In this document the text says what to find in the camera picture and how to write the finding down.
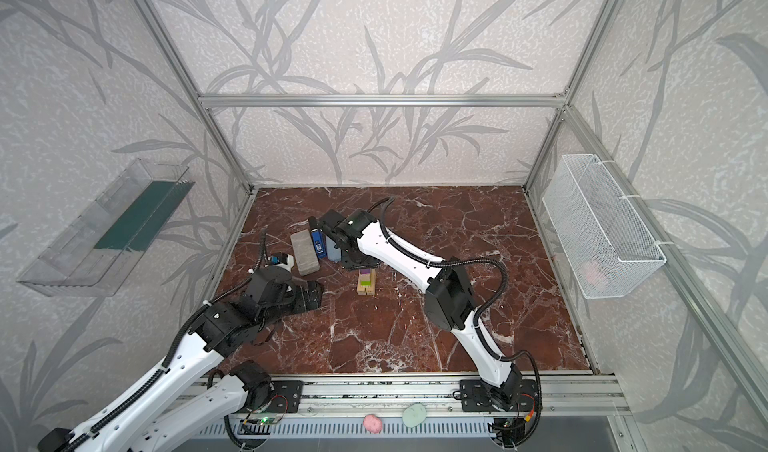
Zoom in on pink object in basket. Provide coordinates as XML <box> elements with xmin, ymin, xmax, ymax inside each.
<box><xmin>582</xmin><ymin>261</ymin><xmax>608</xmax><ymax>292</ymax></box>

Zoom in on white wire basket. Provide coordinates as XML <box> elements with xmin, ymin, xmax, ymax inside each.
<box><xmin>542</xmin><ymin>154</ymin><xmax>666</xmax><ymax>300</ymax></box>

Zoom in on clear plastic wall bin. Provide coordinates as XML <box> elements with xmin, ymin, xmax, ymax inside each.
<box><xmin>17</xmin><ymin>159</ymin><xmax>195</xmax><ymax>298</ymax></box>

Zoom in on grey sponge block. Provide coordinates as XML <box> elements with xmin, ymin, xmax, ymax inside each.
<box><xmin>290</xmin><ymin>230</ymin><xmax>320</xmax><ymax>276</ymax></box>

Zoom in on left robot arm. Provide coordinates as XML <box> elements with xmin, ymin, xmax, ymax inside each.
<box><xmin>37</xmin><ymin>265</ymin><xmax>324</xmax><ymax>451</ymax></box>

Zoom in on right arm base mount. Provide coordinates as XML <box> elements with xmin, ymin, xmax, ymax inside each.
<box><xmin>454</xmin><ymin>379</ymin><xmax>540</xmax><ymax>413</ymax></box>

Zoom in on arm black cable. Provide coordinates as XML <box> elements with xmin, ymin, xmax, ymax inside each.
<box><xmin>53</xmin><ymin>229</ymin><xmax>271</xmax><ymax>452</ymax></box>
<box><xmin>365</xmin><ymin>196</ymin><xmax>544</xmax><ymax>447</ymax></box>

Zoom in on grey blue oval case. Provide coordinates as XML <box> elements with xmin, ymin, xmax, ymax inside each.
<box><xmin>326</xmin><ymin>240</ymin><xmax>341</xmax><ymax>263</ymax></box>

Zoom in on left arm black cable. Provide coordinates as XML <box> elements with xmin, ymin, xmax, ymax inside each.
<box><xmin>53</xmin><ymin>229</ymin><xmax>271</xmax><ymax>452</ymax></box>

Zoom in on pink putty blob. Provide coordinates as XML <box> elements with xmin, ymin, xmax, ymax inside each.
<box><xmin>362</xmin><ymin>414</ymin><xmax>383</xmax><ymax>434</ymax></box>

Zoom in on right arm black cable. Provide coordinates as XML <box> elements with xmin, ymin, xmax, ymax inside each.
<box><xmin>365</xmin><ymin>196</ymin><xmax>544</xmax><ymax>447</ymax></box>

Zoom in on green putty blob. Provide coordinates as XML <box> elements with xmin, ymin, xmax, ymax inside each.
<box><xmin>402</xmin><ymin>403</ymin><xmax>427</xmax><ymax>428</ymax></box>

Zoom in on green sheet in bin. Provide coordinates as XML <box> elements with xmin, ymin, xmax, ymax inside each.
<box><xmin>94</xmin><ymin>181</ymin><xmax>195</xmax><ymax>252</ymax></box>

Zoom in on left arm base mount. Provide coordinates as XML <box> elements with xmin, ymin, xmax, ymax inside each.
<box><xmin>250</xmin><ymin>380</ymin><xmax>304</xmax><ymax>414</ymax></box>

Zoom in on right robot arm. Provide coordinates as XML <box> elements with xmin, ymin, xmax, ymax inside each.
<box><xmin>318</xmin><ymin>210</ymin><xmax>522</xmax><ymax>411</ymax></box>

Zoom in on aluminium front rail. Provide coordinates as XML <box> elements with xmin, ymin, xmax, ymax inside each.
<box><xmin>235</xmin><ymin>371</ymin><xmax>631</xmax><ymax>421</ymax></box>

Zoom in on aluminium cage frame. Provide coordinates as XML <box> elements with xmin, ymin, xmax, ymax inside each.
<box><xmin>128</xmin><ymin>0</ymin><xmax>767</xmax><ymax>417</ymax></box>

